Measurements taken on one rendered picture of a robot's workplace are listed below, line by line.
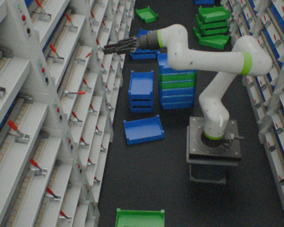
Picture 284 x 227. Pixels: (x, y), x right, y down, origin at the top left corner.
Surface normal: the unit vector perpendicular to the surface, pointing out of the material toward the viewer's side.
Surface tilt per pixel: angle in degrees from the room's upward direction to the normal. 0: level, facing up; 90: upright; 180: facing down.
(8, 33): 90
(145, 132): 0
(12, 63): 18
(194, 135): 2
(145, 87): 0
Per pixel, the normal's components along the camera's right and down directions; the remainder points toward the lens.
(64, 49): 0.26, -0.67
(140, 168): -0.06, -0.71
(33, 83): -0.06, 0.71
